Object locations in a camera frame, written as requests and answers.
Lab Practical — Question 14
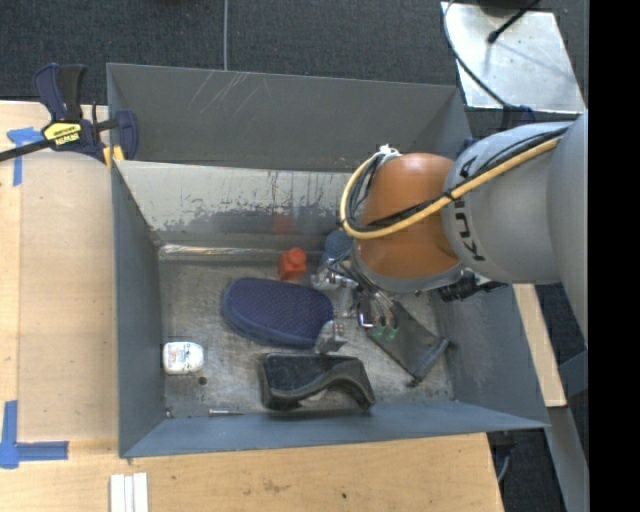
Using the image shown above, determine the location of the black curved foam piece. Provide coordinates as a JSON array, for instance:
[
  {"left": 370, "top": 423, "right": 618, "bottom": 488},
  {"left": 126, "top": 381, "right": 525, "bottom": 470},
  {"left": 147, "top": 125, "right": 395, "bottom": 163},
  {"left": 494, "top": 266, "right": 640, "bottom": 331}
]
[{"left": 258, "top": 351, "right": 377, "bottom": 413}]

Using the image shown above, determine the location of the pale wood flat board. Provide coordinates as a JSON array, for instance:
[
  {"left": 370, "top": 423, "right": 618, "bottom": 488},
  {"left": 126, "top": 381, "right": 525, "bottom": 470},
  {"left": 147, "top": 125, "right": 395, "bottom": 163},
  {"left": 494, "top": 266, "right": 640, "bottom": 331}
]
[{"left": 15, "top": 148, "right": 122, "bottom": 443}]

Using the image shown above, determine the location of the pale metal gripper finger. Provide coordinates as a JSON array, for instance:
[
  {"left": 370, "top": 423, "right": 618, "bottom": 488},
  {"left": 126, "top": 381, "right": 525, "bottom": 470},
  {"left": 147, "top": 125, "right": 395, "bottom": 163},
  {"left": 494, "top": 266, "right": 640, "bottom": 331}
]
[
  {"left": 314, "top": 320, "right": 350, "bottom": 355},
  {"left": 334, "top": 289, "right": 355, "bottom": 322}
]

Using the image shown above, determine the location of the blue round object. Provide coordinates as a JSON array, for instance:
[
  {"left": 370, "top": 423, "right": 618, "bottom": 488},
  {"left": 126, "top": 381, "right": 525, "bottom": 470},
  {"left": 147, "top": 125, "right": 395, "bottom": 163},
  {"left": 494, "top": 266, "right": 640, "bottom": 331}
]
[{"left": 322, "top": 228, "right": 355, "bottom": 266}]

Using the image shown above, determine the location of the red plastic bottle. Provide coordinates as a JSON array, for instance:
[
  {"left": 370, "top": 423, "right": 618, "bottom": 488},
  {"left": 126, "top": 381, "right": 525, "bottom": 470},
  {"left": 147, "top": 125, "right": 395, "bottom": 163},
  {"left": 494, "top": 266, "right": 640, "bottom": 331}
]
[{"left": 277, "top": 247, "right": 308, "bottom": 282}]

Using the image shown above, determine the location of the dark blue dotted fabric pouch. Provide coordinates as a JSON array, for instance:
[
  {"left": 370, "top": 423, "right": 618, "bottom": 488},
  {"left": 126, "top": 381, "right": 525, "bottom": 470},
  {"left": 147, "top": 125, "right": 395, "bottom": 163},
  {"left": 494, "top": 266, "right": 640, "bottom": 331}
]
[{"left": 221, "top": 277, "right": 335, "bottom": 350}]

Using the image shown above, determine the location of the grey metal bin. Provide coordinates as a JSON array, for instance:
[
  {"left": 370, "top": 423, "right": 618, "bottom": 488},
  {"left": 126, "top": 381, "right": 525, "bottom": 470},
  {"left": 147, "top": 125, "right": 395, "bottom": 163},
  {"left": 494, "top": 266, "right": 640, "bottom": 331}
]
[{"left": 105, "top": 62, "right": 552, "bottom": 459}]

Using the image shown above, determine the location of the white plastic container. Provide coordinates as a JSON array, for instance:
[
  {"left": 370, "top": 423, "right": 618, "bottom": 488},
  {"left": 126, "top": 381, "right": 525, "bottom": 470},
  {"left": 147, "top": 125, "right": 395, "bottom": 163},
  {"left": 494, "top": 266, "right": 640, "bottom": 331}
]
[{"left": 161, "top": 340, "right": 206, "bottom": 376}]

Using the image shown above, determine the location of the dark green flat block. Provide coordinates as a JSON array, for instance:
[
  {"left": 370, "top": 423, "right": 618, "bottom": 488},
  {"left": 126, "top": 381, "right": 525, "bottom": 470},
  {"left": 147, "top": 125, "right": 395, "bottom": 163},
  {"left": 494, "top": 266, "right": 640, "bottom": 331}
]
[{"left": 366, "top": 299, "right": 452, "bottom": 382}]

